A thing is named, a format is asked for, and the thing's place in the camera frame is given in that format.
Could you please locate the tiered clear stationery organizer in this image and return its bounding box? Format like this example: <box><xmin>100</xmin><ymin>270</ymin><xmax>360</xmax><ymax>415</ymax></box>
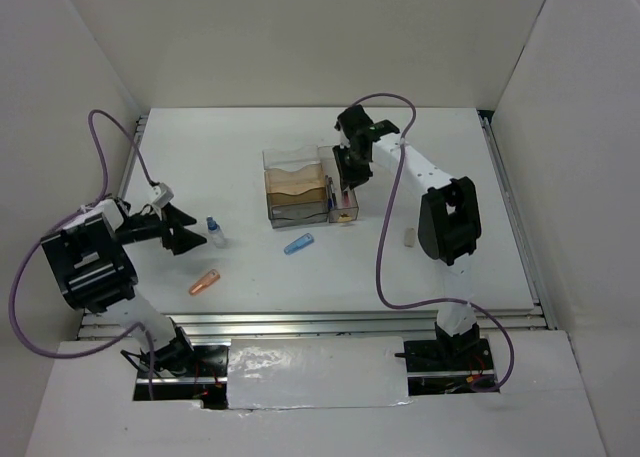
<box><xmin>262</xmin><ymin>145</ymin><xmax>329</xmax><ymax>229</ymax></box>

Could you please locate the small blue cap bottle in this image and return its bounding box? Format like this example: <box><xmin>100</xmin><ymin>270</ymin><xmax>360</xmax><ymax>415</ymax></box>
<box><xmin>206</xmin><ymin>216</ymin><xmax>227</xmax><ymax>248</ymax></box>

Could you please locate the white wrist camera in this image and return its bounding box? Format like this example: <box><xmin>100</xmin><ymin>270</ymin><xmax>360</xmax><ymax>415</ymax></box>
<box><xmin>337</xmin><ymin>129</ymin><xmax>350</xmax><ymax>148</ymax></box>
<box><xmin>149</xmin><ymin>182</ymin><xmax>174</xmax><ymax>211</ymax></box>

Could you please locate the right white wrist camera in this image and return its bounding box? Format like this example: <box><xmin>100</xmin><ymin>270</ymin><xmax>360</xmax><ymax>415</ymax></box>
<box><xmin>337</xmin><ymin>129</ymin><xmax>350</xmax><ymax>148</ymax></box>

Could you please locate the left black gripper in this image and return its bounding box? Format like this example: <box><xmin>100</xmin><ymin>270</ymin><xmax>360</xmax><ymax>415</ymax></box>
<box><xmin>115</xmin><ymin>201</ymin><xmax>207</xmax><ymax>256</ymax></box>

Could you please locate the blue transparent case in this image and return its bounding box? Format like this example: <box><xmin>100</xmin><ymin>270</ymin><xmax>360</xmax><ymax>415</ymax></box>
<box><xmin>283</xmin><ymin>233</ymin><xmax>315</xmax><ymax>256</ymax></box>

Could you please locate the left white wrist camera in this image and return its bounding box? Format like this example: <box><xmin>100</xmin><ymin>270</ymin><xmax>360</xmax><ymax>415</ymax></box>
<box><xmin>149</xmin><ymin>182</ymin><xmax>174</xmax><ymax>211</ymax></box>

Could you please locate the white foil sheet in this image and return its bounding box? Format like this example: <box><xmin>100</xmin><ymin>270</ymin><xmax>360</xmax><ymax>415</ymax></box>
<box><xmin>227</xmin><ymin>336</ymin><xmax>411</xmax><ymax>410</ymax></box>

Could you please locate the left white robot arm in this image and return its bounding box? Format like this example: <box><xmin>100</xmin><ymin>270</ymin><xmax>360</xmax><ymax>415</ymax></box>
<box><xmin>40</xmin><ymin>197</ymin><xmax>207</xmax><ymax>377</ymax></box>

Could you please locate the beige eraser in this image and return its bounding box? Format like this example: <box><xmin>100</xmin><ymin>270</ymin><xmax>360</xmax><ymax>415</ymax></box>
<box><xmin>404</xmin><ymin>228</ymin><xmax>416</xmax><ymax>248</ymax></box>

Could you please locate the orange transparent case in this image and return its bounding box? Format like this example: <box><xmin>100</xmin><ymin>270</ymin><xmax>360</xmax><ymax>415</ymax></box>
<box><xmin>189</xmin><ymin>269</ymin><xmax>220</xmax><ymax>296</ymax></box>

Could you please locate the black gel pen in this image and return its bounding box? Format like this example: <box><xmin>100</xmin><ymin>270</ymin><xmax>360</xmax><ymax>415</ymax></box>
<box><xmin>329</xmin><ymin>177</ymin><xmax>338</xmax><ymax>209</ymax></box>

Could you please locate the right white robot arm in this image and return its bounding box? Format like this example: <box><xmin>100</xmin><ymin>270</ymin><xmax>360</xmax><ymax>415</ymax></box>
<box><xmin>333</xmin><ymin>105</ymin><xmax>482</xmax><ymax>369</ymax></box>

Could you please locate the clear pen tray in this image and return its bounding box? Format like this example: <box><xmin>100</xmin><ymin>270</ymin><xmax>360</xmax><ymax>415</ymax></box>
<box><xmin>319</xmin><ymin>146</ymin><xmax>359</xmax><ymax>224</ymax></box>

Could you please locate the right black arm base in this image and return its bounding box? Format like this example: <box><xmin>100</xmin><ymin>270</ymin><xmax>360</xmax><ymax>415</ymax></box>
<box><xmin>394</xmin><ymin>338</ymin><xmax>494</xmax><ymax>375</ymax></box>

